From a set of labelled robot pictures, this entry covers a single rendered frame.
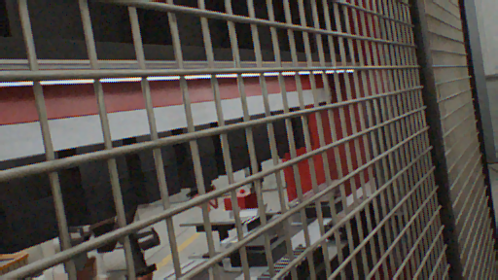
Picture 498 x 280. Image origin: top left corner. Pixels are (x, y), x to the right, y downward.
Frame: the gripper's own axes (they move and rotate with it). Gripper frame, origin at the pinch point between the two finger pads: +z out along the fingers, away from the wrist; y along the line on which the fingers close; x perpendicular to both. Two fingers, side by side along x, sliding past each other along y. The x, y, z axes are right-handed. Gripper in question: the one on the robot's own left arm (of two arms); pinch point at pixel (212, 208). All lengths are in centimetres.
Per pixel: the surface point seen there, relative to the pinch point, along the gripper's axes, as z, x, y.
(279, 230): 20.4, -13.9, 6.4
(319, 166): 6, -10, 85
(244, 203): -8, 76, 154
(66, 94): -26, -41, -85
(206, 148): -10.2, -32.0, -34.5
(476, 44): -39, -68, 724
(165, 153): -12, -33, -54
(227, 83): -26, -41, -16
